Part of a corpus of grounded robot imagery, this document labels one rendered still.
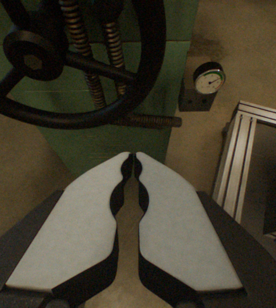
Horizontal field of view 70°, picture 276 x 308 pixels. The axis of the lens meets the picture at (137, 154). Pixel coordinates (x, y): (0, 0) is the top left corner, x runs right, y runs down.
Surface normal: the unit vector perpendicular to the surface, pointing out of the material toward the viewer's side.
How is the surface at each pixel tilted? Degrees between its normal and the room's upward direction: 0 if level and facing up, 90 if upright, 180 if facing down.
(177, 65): 90
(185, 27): 90
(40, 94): 90
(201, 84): 90
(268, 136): 0
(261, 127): 0
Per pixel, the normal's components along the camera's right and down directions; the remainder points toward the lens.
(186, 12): 0.00, 0.87
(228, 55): -0.02, -0.50
